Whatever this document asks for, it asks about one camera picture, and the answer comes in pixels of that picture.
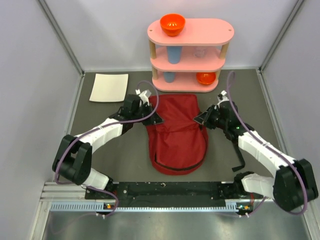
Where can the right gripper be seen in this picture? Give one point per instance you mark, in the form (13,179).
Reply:
(205,118)

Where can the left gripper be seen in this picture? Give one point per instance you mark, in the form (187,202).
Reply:
(155,119)

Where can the red student backpack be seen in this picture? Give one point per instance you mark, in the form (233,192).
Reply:
(179,145)

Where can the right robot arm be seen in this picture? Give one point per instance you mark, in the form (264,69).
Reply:
(292,182)

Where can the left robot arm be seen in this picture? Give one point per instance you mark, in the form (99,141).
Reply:
(73,160)

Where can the orange bowl on bottom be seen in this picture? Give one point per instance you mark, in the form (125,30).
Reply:
(205,78)

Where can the orange bowl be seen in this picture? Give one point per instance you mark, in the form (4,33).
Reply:
(172,24)
(205,78)

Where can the lower blue cup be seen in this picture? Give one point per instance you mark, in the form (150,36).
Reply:
(169,77)

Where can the blue cup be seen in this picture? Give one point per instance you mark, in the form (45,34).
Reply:
(174,54)
(169,77)

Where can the pink three-tier shelf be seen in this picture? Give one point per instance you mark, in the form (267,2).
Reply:
(213,33)

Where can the white paper sheet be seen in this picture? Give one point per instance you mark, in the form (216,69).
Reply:
(109,88)

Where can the clear glass on shelf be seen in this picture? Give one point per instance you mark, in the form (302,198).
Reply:
(200,52)

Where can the upper blue cup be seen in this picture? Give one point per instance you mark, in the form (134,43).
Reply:
(174,54)

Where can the orange bowl on top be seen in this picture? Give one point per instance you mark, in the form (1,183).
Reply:
(172,24)

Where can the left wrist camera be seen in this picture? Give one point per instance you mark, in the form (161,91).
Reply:
(144,95)

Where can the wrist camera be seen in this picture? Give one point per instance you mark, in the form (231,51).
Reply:
(144,95)
(222,97)

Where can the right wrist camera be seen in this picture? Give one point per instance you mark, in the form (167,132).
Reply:
(222,97)

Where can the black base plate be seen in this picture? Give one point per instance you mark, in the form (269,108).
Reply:
(177,194)

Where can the grey cable duct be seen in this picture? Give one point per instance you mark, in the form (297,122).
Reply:
(101,207)

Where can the aluminium frame rail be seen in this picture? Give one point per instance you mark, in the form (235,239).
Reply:
(53,192)

